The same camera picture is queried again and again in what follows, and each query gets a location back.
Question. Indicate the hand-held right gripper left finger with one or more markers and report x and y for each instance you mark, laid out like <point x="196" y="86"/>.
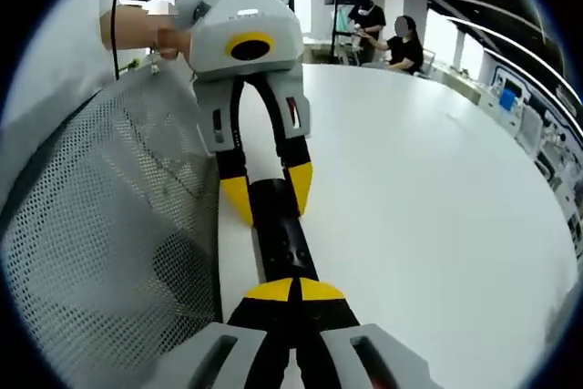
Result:
<point x="264" y="320"/>

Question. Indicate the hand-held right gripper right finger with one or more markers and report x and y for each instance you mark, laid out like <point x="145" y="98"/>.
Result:
<point x="328" y="316"/>

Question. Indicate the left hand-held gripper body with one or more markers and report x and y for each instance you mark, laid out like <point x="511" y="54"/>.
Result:
<point x="237" y="2"/>

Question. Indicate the black remote control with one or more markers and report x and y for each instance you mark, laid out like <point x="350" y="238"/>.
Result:
<point x="282" y="225"/>

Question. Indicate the person's left hand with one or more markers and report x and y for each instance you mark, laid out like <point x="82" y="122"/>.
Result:
<point x="180" y="49"/>

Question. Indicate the small metal keyring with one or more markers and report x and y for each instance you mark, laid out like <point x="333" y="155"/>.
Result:
<point x="155" y="65"/>

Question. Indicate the small green object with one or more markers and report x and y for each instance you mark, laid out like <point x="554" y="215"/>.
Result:
<point x="131" y="64"/>

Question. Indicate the grey mesh basket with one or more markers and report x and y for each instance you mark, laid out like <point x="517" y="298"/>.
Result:
<point x="114" y="202"/>

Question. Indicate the grey office chair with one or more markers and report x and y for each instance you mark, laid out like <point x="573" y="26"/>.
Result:
<point x="428" y="63"/>

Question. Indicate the person's white shirt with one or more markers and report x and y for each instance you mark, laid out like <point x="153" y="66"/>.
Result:
<point x="59" y="43"/>

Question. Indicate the blue box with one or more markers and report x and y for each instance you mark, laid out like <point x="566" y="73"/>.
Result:
<point x="508" y="99"/>

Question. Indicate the row of white office desks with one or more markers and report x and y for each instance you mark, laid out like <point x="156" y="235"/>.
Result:
<point x="514" y="125"/>

